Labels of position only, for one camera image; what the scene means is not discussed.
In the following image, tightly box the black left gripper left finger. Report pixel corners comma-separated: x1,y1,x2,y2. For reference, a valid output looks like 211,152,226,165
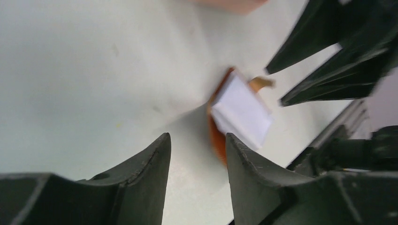
0,133,171,225

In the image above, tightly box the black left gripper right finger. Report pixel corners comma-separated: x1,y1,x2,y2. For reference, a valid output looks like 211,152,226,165
226,134,398,225

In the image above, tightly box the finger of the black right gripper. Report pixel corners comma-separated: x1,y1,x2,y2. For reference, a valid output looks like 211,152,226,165
280,38,398,106
266,0,373,74

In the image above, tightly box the brown leather card holder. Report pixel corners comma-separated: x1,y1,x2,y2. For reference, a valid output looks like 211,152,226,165
206,67,275,165

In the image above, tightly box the pink oval plastic tray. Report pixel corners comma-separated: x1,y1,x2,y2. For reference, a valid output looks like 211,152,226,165
193,0,268,15

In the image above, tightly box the aluminium frame rail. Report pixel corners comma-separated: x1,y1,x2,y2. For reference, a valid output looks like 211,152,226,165
286,99,372,176

